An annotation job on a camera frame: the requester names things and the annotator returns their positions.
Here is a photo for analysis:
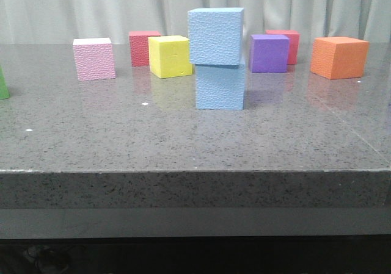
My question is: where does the light blue foam block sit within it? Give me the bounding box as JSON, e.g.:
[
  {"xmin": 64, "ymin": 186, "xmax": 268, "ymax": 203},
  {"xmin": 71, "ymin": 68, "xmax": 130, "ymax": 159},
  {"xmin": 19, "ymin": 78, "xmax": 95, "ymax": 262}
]
[
  {"xmin": 188, "ymin": 7, "xmax": 244, "ymax": 65},
  {"xmin": 195, "ymin": 61, "xmax": 246, "ymax": 110}
]

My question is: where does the yellow foam block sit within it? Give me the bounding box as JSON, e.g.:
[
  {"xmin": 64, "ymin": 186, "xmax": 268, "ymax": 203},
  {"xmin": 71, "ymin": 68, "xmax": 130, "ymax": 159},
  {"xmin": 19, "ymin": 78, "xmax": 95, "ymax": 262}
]
[{"xmin": 148, "ymin": 35, "xmax": 192, "ymax": 79}]

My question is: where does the red foam block left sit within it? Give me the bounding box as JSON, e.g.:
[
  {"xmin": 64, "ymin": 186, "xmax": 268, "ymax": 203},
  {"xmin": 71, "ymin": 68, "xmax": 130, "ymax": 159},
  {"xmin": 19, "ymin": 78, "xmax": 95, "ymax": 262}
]
[{"xmin": 128, "ymin": 31, "xmax": 161, "ymax": 67}]

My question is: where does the red foam block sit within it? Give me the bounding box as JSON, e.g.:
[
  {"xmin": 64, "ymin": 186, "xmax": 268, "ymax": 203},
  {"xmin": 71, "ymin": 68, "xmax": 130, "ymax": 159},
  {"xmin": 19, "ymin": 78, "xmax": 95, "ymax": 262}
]
[
  {"xmin": 128, "ymin": 31, "xmax": 161, "ymax": 67},
  {"xmin": 266, "ymin": 29, "xmax": 300, "ymax": 65}
]

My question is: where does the purple foam block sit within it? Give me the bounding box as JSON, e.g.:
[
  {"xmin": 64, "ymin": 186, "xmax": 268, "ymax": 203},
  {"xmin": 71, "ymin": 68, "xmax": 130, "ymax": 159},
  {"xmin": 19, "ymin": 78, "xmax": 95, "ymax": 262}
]
[{"xmin": 249, "ymin": 34, "xmax": 290, "ymax": 73}]

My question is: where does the pink foam block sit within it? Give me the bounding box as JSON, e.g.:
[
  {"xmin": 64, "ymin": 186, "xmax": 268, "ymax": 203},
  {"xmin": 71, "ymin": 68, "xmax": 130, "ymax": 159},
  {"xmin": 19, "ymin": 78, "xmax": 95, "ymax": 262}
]
[{"xmin": 73, "ymin": 37, "xmax": 116, "ymax": 81}]

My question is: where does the red foam block right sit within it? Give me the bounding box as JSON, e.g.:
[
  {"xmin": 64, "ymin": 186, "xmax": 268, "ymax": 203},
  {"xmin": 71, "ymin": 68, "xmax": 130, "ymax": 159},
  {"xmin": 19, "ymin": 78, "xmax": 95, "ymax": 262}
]
[{"xmin": 266, "ymin": 29, "xmax": 300, "ymax": 65}]

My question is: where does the orange foam block right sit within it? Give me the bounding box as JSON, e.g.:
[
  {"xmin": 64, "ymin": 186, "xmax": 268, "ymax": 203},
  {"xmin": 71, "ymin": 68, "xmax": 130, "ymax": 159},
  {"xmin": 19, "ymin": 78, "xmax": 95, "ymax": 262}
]
[{"xmin": 310, "ymin": 37, "xmax": 370, "ymax": 80}]

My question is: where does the green foam block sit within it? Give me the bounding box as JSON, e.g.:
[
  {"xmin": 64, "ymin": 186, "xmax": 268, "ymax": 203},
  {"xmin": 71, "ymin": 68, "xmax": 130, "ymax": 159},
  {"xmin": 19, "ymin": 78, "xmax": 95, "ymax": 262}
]
[{"xmin": 0, "ymin": 67, "xmax": 10, "ymax": 99}]

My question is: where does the grey curtain backdrop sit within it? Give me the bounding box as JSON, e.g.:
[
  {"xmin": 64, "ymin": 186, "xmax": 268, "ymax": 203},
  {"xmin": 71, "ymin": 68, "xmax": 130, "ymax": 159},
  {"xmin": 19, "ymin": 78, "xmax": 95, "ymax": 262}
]
[{"xmin": 1, "ymin": 0, "xmax": 390, "ymax": 44}]

